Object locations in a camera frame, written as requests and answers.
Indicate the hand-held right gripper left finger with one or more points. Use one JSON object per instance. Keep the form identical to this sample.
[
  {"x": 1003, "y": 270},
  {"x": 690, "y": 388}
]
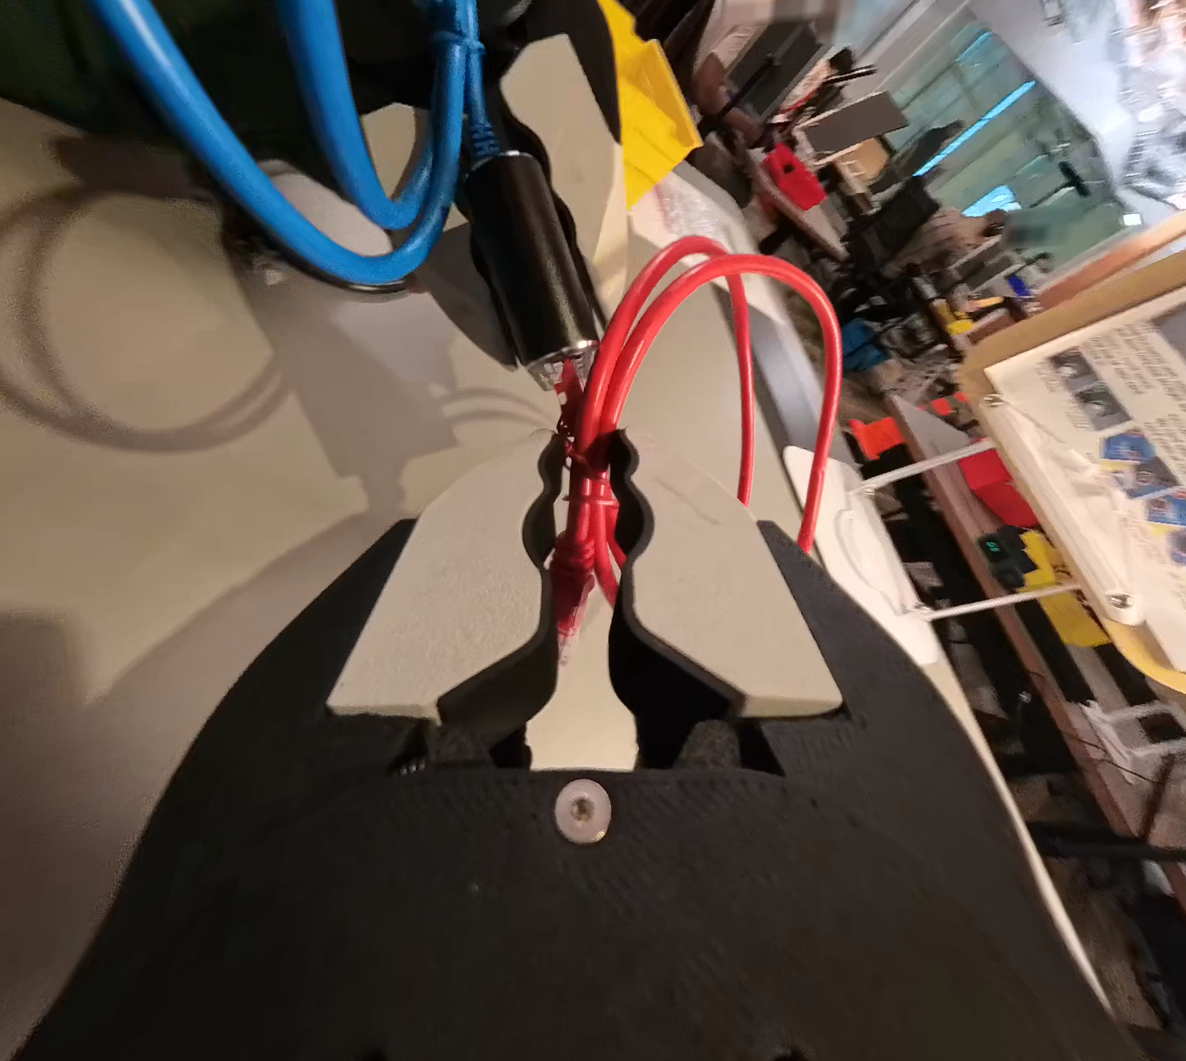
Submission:
[{"x": 445, "y": 599}]

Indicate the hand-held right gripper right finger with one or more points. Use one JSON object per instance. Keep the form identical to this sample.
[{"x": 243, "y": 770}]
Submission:
[{"x": 722, "y": 599}]

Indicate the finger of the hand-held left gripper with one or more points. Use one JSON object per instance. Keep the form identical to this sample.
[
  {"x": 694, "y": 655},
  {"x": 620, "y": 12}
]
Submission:
[
  {"x": 579, "y": 143},
  {"x": 394, "y": 147}
]

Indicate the black network switch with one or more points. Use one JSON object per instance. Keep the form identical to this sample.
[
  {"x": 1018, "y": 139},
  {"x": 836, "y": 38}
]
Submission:
[{"x": 528, "y": 265}]

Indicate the printed paper sheet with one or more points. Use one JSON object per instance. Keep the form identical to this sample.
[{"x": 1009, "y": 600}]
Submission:
[{"x": 690, "y": 208}]

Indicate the white base sign stand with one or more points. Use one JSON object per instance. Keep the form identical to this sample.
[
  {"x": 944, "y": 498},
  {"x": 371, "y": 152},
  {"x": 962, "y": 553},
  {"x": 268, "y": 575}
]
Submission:
[{"x": 862, "y": 541}]

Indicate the red plastic box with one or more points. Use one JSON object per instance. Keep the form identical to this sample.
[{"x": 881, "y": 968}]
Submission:
[
  {"x": 995, "y": 485},
  {"x": 793, "y": 174}
]

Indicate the orange floor marker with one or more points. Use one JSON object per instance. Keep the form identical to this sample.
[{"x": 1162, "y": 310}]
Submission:
[{"x": 876, "y": 438}]

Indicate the blue storage crate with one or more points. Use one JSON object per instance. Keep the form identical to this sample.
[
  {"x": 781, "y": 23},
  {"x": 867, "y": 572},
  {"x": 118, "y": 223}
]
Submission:
[{"x": 862, "y": 345}]

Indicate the yellow and black device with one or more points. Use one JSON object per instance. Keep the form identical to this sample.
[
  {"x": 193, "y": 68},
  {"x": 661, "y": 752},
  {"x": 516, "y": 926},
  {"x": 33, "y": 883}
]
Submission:
[{"x": 1064, "y": 606}]

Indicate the wooden instruction board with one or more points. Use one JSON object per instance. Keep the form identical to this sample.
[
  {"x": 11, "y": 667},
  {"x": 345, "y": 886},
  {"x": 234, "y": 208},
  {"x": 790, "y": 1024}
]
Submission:
[{"x": 1091, "y": 394}]

